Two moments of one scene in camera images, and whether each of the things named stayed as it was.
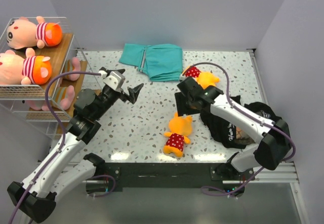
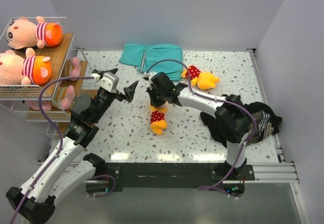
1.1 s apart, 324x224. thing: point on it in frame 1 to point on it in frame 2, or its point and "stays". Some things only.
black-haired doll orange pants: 23,33 stays
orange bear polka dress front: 180,127 to 157,121
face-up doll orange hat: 14,69 stays
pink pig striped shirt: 76,65 stays
